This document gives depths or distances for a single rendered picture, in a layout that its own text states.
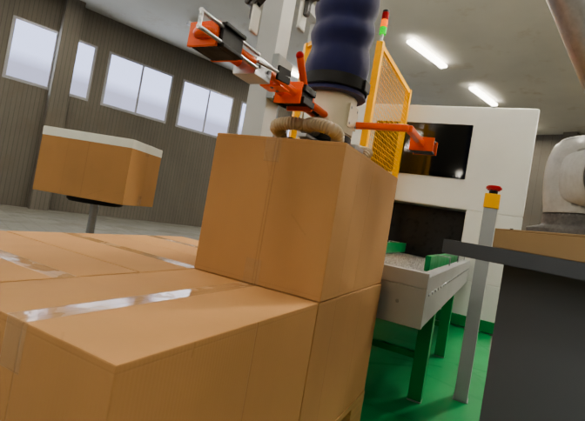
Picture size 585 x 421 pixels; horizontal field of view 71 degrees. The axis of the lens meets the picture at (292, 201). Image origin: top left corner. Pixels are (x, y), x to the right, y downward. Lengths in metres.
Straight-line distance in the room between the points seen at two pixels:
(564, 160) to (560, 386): 0.59
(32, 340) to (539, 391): 1.15
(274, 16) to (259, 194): 2.08
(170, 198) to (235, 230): 8.79
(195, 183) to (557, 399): 9.41
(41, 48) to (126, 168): 6.73
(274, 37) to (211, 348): 2.51
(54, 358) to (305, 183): 0.68
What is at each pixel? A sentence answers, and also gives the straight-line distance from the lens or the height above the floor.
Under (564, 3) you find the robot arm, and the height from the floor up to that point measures 1.32.
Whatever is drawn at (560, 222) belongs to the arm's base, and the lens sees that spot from 1.34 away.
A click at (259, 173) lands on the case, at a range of 1.12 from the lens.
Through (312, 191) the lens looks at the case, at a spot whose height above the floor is 0.81.
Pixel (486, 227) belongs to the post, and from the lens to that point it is 2.18.
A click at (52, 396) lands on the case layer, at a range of 0.65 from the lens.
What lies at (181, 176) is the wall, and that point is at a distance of 10.00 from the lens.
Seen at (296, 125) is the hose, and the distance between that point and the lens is 1.24.
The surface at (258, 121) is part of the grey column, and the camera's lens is 2.82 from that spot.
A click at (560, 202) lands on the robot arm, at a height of 0.90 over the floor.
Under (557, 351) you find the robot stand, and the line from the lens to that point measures 1.30.
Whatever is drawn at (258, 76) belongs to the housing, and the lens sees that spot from 0.99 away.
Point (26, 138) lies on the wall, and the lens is 9.03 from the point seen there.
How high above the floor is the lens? 0.75
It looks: 1 degrees up
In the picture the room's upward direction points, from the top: 10 degrees clockwise
